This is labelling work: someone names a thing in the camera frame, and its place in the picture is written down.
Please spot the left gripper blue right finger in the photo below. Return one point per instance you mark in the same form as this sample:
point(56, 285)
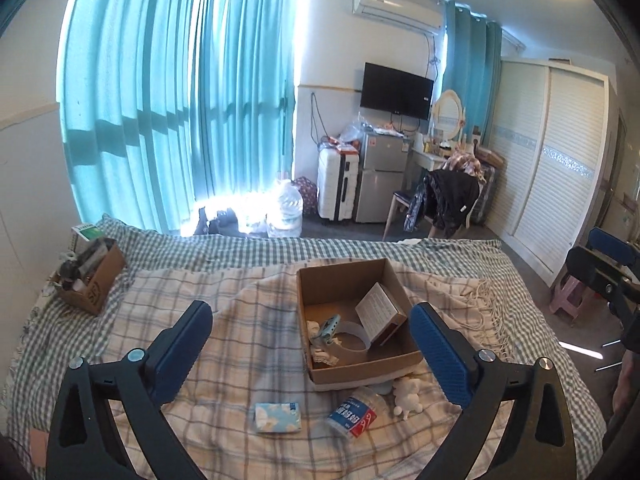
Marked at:
point(537, 441)

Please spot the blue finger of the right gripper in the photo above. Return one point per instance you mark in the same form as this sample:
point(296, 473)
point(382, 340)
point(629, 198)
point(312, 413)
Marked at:
point(599, 275)
point(621, 252)

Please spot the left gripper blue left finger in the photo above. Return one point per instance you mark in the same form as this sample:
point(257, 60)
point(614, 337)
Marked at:
point(84, 441)

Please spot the white plush toy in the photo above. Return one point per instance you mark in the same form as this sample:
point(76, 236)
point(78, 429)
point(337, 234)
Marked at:
point(406, 392)

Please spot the clear jar blue red label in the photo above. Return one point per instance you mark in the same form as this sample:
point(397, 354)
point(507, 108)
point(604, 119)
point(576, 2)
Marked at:
point(357, 413)

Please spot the brown printed medicine box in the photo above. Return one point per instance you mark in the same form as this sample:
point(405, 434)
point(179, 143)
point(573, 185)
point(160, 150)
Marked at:
point(379, 314)

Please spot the blue white tissue pack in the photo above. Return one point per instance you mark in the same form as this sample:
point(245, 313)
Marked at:
point(277, 418)

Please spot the pink plastic stool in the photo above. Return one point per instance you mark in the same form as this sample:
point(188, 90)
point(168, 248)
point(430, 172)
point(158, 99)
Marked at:
point(570, 296)

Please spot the white louvered wardrobe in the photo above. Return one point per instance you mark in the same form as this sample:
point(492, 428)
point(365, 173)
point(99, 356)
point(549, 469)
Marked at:
point(550, 126)

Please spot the green checked bed sheet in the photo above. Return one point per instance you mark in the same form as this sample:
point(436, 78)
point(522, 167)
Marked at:
point(56, 333)

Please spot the chair with black jacket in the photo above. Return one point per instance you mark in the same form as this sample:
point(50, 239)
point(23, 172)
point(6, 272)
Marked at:
point(445, 198)

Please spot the small cardboard box with clutter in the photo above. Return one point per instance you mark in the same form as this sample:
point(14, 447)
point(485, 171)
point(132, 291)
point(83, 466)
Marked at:
point(84, 281)

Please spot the plaid beige blanket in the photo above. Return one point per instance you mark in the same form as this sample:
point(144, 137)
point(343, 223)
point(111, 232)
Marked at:
point(254, 354)

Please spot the open brown cardboard box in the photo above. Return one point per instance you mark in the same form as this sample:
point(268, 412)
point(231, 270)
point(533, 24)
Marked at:
point(352, 361)

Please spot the white dressing table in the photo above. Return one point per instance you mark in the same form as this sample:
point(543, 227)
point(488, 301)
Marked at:
point(420, 162)

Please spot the oval white vanity mirror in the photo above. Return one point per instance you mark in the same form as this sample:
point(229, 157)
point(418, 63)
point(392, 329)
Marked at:
point(448, 116)

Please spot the narrow teal curtain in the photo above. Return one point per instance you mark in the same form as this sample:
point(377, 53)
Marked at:
point(473, 68)

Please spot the silver mini fridge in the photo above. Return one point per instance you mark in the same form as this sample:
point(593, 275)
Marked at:
point(382, 170)

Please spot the white suitcase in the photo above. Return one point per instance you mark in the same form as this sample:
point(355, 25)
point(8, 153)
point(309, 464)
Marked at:
point(336, 182)

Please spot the dark patterned bag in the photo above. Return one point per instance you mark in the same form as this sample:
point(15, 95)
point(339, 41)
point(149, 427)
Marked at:
point(308, 190)

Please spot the large clear water bottle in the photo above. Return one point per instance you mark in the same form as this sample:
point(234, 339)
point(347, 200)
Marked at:
point(284, 214)

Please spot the large teal window curtain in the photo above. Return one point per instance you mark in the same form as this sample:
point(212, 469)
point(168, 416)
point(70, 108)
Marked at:
point(167, 103)

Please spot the black wall television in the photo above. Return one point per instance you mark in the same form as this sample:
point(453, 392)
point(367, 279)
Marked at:
point(396, 91)

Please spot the white wall air conditioner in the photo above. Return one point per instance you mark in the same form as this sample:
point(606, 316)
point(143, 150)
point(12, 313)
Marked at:
point(401, 13)

